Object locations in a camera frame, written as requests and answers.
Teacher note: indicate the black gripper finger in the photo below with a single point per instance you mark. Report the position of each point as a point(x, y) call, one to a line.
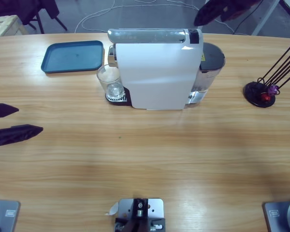
point(2, 110)
point(206, 13)
point(17, 135)
point(235, 9)

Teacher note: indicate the silver coffee machine lever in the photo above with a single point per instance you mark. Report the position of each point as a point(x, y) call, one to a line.
point(147, 36)

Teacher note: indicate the white capsule coffee machine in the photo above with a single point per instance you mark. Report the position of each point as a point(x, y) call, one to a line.
point(159, 77)

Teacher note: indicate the clear drinking glass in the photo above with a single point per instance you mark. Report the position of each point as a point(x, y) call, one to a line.
point(111, 79)

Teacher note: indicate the purple coffee capsule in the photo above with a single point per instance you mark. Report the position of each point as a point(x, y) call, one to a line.
point(272, 90)

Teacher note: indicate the red coffee capsule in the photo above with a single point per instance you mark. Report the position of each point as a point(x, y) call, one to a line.
point(264, 97)

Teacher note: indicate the white metal table leg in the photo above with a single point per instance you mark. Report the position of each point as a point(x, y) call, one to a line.
point(265, 17)

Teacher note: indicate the clear water tank black lid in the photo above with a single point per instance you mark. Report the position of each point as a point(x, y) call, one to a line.
point(211, 58)

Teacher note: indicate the pale wooden crate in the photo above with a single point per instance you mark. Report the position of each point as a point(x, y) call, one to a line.
point(2, 26)

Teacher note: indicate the black capsule holder with rods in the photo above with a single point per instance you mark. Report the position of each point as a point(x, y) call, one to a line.
point(252, 95)

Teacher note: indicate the blue rectangular plastic tray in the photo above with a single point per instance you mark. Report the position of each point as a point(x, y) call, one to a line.
point(72, 56)

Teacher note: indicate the black chair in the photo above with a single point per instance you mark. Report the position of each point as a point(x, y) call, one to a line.
point(46, 7)

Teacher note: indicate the silver slotted drip tray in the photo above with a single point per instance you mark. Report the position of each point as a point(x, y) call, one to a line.
point(124, 98)

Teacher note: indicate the white paper tape tag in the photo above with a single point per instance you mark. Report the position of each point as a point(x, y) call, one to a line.
point(113, 209)

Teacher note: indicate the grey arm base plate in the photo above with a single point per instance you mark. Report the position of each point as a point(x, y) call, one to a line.
point(4, 215)
point(280, 215)

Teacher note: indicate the white camera mount dark post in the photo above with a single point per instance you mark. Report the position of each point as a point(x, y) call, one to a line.
point(157, 205)

